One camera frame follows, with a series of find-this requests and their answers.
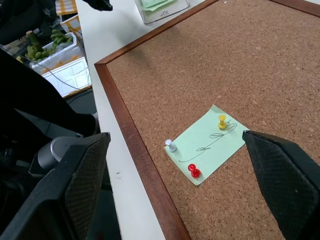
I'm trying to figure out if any green banana bunch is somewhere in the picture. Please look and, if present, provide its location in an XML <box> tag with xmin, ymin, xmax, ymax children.
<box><xmin>24</xmin><ymin>29</ymin><xmax>74</xmax><ymax>63</ymax></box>

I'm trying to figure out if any white push pin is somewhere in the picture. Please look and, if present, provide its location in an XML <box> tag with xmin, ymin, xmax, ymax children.
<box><xmin>164</xmin><ymin>139</ymin><xmax>178</xmax><ymax>153</ymax></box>

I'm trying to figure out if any clear plastic container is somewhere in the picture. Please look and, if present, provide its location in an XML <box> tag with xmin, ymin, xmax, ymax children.
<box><xmin>134</xmin><ymin>0</ymin><xmax>191</xmax><ymax>25</ymax></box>

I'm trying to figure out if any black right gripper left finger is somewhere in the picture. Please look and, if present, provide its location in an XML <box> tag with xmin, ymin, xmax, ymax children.
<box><xmin>0</xmin><ymin>132</ymin><xmax>111</xmax><ymax>240</ymax></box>

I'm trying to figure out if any red push pin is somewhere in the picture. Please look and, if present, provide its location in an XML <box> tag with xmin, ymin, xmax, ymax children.
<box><xmin>187</xmin><ymin>163</ymin><xmax>202</xmax><ymax>179</ymax></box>

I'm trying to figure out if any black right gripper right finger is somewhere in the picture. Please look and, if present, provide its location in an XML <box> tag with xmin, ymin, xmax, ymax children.
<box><xmin>242</xmin><ymin>130</ymin><xmax>320</xmax><ymax>240</ymax></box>

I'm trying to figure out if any white foam box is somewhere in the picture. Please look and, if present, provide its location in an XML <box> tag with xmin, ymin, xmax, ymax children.
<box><xmin>29</xmin><ymin>31</ymin><xmax>93</xmax><ymax>98</ymax></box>

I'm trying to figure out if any silver robot body joint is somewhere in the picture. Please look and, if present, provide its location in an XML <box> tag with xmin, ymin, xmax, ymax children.
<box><xmin>36</xmin><ymin>136</ymin><xmax>83</xmax><ymax>175</ymax></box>

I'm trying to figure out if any black left gripper of robot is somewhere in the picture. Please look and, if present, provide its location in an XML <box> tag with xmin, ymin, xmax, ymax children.
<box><xmin>82</xmin><ymin>0</ymin><xmax>114</xmax><ymax>12</ymax></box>

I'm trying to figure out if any cork board with wooden frame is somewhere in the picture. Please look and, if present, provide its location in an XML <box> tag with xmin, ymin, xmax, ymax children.
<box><xmin>94</xmin><ymin>0</ymin><xmax>320</xmax><ymax>240</ymax></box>

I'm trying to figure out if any green sticky note with scribble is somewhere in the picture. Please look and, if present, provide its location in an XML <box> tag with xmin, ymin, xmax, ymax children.
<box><xmin>164</xmin><ymin>104</ymin><xmax>250</xmax><ymax>187</ymax></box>

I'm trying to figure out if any yellow push pin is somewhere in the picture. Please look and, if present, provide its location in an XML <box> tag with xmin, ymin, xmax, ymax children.
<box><xmin>217</xmin><ymin>114</ymin><xmax>228</xmax><ymax>131</ymax></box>

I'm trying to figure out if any yellow and white carton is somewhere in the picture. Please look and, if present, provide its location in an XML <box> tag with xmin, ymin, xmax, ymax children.
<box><xmin>55</xmin><ymin>0</ymin><xmax>83</xmax><ymax>41</ymax></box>

